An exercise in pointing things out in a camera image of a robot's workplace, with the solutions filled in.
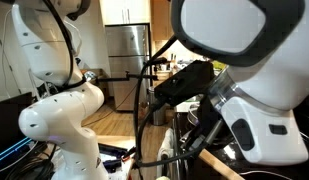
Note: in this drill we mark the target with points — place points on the white towel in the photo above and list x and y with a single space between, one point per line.
165 143

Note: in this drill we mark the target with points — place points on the stainless steel trash can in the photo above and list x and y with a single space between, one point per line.
159 116

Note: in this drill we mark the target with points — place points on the wooden slotted spatula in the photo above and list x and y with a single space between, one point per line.
220 166

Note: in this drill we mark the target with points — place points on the white wall cabinet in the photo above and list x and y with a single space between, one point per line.
124 11

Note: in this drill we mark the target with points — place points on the stainless steel refrigerator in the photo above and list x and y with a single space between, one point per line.
127 50

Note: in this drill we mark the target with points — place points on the shiny silver bag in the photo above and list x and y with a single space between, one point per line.
89 76

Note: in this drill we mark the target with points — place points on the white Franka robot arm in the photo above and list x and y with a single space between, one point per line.
60 120

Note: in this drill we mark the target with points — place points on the wooden table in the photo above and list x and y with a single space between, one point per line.
117 140

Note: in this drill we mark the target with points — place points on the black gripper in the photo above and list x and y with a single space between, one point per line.
209 116

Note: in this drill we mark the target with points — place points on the black exterior camera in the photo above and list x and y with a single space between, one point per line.
157 61

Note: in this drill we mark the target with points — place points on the wooden wall cabinets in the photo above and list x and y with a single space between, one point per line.
160 20

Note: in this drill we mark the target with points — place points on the black blue clamp bar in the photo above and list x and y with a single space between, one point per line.
110 151

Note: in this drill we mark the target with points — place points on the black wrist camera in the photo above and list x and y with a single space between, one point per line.
184 83

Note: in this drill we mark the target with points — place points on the black camera boom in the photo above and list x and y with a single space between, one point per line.
110 79

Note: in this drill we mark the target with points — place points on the small black device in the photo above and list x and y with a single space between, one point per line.
78 61

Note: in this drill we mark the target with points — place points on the cream patterned towel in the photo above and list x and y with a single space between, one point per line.
165 178

